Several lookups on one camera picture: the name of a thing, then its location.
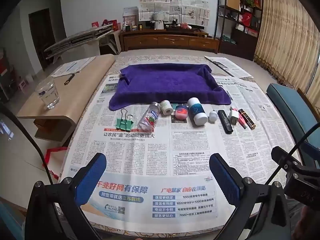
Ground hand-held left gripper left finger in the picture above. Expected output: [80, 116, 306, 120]
[24, 152, 107, 240]

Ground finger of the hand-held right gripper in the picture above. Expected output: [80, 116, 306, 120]
[271, 146, 308, 173]

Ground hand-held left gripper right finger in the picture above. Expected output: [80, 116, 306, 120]
[209, 153, 292, 240]

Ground dark brown tube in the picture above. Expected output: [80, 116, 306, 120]
[238, 109, 256, 130]

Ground black rectangular box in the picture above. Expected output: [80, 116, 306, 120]
[217, 110, 233, 134]

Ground pink pen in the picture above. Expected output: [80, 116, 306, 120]
[236, 111, 247, 130]

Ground green binder clip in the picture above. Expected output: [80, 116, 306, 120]
[115, 109, 134, 132]

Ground pink lip balm jar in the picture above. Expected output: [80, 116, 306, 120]
[175, 105, 188, 119]

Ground clear candy bottle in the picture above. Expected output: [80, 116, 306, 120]
[137, 102, 161, 133]

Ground small white cream jar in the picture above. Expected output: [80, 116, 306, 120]
[160, 100, 173, 116]

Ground person's right hand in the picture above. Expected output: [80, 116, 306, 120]
[295, 205, 320, 240]

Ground red ribbon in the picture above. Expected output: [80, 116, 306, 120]
[42, 147, 68, 179]

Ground blue chair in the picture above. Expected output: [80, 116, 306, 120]
[266, 83, 320, 150]

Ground white charger plug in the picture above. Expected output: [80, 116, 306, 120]
[229, 107, 240, 125]

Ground large newspaper spread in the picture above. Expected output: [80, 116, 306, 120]
[61, 74, 300, 222]

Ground white bottle blue label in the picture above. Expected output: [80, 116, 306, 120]
[187, 97, 208, 125]

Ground light wooden side table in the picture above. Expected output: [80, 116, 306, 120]
[16, 54, 115, 140]

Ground glass of water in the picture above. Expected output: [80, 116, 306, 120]
[35, 79, 60, 109]

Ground purple towel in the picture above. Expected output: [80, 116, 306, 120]
[109, 62, 232, 111]

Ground folded newspaper stack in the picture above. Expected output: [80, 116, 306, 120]
[204, 56, 253, 79]

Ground white paper sheets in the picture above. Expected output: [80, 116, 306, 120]
[51, 56, 96, 78]

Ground beige curtain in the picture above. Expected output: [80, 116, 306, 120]
[254, 0, 320, 93]

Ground white plastic stool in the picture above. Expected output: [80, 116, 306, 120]
[99, 30, 122, 55]

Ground folded grey table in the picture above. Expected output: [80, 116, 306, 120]
[44, 24, 117, 60]

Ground brown wooden tv cabinet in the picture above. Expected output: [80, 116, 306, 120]
[119, 29, 220, 54]

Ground dark door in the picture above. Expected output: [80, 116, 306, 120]
[28, 8, 55, 72]

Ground dark shelf unit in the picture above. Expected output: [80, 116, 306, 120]
[216, 0, 264, 55]

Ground black television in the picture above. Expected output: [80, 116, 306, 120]
[145, 20, 206, 30]

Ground red gift box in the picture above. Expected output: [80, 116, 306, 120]
[102, 19, 118, 30]

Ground tea set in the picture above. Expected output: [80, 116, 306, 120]
[167, 20, 193, 30]

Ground white framed calendar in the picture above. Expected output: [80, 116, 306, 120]
[123, 7, 138, 32]

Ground white wrapped basket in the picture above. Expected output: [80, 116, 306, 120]
[152, 14, 168, 30]

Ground black cable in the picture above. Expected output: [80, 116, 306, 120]
[0, 102, 54, 184]
[265, 124, 320, 188]

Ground newspapers on wall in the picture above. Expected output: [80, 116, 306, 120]
[139, 0, 210, 27]

